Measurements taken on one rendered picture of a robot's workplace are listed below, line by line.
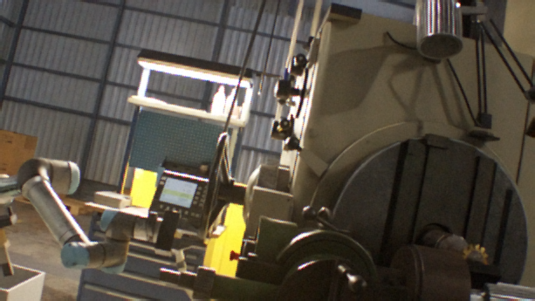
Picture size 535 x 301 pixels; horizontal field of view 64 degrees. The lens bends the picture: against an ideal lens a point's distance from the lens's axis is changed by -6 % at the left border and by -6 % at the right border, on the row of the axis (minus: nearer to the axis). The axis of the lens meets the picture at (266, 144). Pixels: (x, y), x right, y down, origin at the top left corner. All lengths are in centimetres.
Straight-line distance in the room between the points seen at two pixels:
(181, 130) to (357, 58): 230
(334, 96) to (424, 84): 27
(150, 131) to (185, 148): 30
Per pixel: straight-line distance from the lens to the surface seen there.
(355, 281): 63
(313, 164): 123
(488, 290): 107
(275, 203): 117
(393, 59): 136
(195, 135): 343
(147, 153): 351
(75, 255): 135
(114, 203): 315
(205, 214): 132
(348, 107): 130
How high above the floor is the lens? 139
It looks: 4 degrees up
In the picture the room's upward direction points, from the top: 12 degrees clockwise
